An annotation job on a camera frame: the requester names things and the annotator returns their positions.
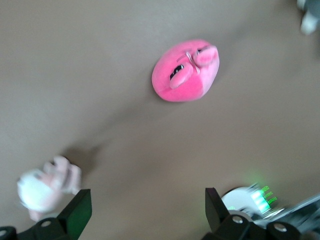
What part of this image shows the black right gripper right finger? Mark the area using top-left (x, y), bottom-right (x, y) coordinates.
top-left (202, 187), bottom-right (305, 240)

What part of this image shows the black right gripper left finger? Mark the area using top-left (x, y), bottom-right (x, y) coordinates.
top-left (0, 188), bottom-right (93, 240)

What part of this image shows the bright pink round plush toy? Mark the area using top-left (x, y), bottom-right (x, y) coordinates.
top-left (151, 38), bottom-right (221, 103)

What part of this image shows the grey husky plush toy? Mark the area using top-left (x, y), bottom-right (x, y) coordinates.
top-left (296, 0), bottom-right (320, 36)

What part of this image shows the pale pink dog plush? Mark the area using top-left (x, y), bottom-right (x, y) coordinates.
top-left (16, 154), bottom-right (83, 222)

